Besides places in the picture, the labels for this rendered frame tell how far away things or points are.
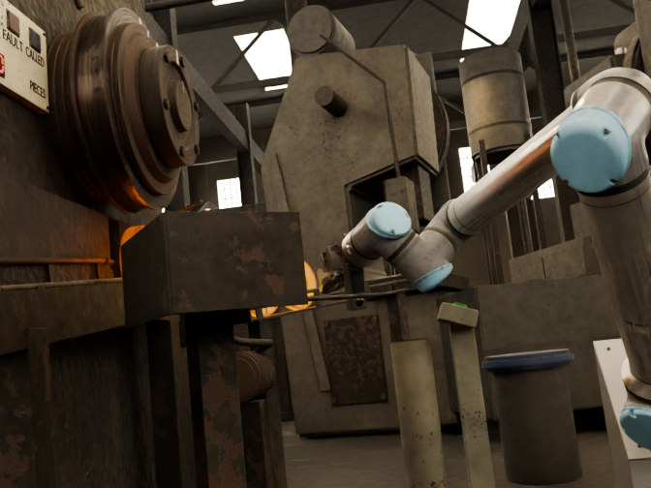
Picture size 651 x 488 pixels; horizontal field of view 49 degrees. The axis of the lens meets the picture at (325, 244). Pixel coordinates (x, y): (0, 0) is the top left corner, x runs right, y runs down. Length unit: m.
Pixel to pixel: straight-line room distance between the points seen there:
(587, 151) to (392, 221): 0.55
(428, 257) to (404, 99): 2.86
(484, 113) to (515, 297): 7.10
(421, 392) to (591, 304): 1.74
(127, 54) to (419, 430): 1.29
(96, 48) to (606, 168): 1.04
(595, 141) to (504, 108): 9.39
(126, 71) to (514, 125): 9.10
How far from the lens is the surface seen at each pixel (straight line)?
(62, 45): 1.72
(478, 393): 2.21
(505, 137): 10.38
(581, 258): 5.27
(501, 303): 3.55
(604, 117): 1.13
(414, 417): 2.17
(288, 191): 4.49
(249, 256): 1.01
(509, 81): 10.67
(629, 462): 1.72
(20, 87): 1.54
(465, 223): 1.59
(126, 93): 1.61
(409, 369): 2.16
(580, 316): 3.71
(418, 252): 1.56
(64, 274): 1.49
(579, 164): 1.15
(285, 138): 4.57
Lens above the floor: 0.52
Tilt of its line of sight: 8 degrees up
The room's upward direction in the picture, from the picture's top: 6 degrees counter-clockwise
